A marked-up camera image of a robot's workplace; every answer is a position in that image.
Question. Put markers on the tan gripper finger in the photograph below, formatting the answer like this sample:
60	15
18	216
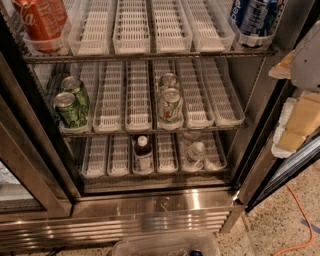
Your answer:
282	70
299	118

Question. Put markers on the green soda can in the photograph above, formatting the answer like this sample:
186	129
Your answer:
69	110
76	86

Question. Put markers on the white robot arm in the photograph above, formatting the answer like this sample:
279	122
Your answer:
305	67

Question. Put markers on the dark blue can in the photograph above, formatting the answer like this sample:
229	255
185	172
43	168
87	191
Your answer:
259	17

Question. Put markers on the fridge door right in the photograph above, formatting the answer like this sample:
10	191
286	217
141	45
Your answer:
271	173

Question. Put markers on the blue pepsi can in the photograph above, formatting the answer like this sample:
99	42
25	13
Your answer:
238	11

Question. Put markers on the rear white patterned can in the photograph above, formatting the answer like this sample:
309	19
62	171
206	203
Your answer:
167	80

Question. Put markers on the white patterned can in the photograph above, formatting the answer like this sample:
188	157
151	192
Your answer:
167	80
170	109

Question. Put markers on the front white patterned can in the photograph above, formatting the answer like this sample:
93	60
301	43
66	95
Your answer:
170	109

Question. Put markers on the stainless steel fridge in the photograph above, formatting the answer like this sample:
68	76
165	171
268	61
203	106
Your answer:
111	200

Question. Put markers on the rear red cola can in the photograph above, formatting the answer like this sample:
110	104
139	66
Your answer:
59	11

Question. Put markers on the red cola can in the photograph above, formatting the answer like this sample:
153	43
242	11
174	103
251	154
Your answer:
59	11
40	24

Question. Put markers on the front red cola can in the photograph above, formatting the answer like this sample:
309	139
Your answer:
40	24

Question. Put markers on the glass fridge door left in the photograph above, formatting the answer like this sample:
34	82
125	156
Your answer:
27	129

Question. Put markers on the clear water bottle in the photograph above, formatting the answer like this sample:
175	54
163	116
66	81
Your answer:
196	153

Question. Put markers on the clear plastic bin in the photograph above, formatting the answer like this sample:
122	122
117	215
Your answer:
189	243

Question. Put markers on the brown bottle white cap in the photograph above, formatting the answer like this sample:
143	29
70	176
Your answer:
143	155

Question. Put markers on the top wire shelf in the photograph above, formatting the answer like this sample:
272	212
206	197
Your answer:
47	59

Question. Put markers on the wire shelf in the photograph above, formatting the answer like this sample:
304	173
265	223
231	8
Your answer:
93	133
47	59

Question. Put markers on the middle wire shelf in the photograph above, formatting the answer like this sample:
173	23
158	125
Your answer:
93	133

